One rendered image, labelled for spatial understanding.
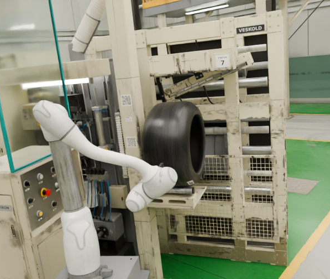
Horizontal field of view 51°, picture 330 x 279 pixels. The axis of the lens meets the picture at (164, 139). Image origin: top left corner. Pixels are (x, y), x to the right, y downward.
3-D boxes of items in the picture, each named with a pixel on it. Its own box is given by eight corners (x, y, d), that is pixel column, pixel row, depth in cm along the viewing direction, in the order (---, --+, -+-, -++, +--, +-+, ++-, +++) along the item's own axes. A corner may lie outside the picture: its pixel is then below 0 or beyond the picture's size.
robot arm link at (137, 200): (143, 202, 181) (161, 191, 174) (131, 220, 167) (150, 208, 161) (130, 186, 179) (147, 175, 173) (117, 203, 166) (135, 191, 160)
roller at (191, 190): (146, 192, 239) (143, 191, 235) (146, 186, 240) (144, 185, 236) (194, 194, 227) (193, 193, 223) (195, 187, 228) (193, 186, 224)
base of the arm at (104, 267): (109, 287, 156) (107, 275, 155) (61, 290, 157) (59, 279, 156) (116, 265, 174) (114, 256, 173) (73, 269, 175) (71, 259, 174)
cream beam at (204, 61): (148, 77, 249) (146, 56, 246) (161, 75, 272) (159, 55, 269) (233, 70, 228) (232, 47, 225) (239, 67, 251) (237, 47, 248)
